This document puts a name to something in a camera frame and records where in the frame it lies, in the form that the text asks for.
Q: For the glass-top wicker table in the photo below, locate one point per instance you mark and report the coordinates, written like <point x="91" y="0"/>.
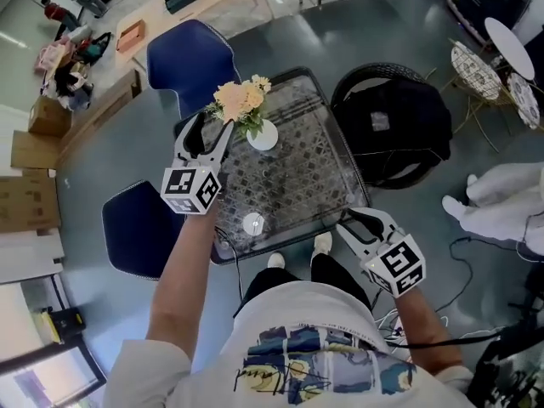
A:
<point x="297" y="172"/>

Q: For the black wicker chair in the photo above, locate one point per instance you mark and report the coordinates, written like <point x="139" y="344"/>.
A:
<point x="365" y="72"/>

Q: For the person's white shoe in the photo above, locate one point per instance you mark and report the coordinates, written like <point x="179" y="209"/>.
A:
<point x="322" y="242"/>
<point x="276" y="260"/>

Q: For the white vase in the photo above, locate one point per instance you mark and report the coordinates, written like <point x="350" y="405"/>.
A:
<point x="263" y="138"/>

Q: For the black jacket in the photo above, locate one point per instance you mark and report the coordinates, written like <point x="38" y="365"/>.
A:
<point x="404" y="134"/>

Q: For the cream flowers bouquet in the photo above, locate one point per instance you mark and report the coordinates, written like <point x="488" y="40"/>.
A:
<point x="240" y="100"/>

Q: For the blue padded chair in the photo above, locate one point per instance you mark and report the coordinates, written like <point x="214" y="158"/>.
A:
<point x="136" y="228"/>
<point x="191" y="58"/>

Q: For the flattened cardboard box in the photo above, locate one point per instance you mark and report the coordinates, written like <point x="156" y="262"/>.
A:
<point x="34" y="149"/>
<point x="25" y="204"/>

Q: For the person's white right shoe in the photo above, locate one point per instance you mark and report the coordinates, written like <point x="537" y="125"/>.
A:
<point x="322" y="242"/>

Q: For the person's right forearm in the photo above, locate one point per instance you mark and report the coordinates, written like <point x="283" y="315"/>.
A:
<point x="425" y="330"/>

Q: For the black tripod with monitor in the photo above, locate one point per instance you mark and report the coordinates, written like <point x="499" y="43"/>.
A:
<point x="510" y="376"/>

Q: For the green and black bag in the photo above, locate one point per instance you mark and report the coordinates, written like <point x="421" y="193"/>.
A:
<point x="98" y="47"/>

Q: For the long brown cardboard box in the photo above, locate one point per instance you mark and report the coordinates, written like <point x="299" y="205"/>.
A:
<point x="106" y="109"/>

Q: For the pink bags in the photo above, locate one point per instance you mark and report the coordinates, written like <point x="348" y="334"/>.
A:
<point x="51" y="55"/>

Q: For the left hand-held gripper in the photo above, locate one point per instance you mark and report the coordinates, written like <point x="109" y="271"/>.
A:
<point x="187" y="185"/>

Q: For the person's white left shoe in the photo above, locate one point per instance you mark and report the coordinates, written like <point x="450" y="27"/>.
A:
<point x="276" y="260"/>

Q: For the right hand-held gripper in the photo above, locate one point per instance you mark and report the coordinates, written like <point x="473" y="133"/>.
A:
<point x="399" y="266"/>

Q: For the yellow and black device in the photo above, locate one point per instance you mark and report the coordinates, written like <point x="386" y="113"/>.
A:
<point x="64" y="325"/>

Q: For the person's black trousers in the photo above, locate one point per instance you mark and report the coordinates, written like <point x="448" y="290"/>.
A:
<point x="331" y="279"/>

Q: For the white flat board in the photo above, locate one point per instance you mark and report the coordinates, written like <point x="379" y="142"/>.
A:
<point x="25" y="257"/>

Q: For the person's white printed shirt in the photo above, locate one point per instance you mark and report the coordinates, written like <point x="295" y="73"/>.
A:
<point x="297" y="313"/>

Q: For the white round side table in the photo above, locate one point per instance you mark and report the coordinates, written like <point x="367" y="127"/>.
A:
<point x="508" y="45"/>

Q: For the black framed screen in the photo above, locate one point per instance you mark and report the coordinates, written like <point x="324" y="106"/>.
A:
<point x="42" y="376"/>

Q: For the person's left forearm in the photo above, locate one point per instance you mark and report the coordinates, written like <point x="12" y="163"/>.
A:
<point x="183" y="279"/>

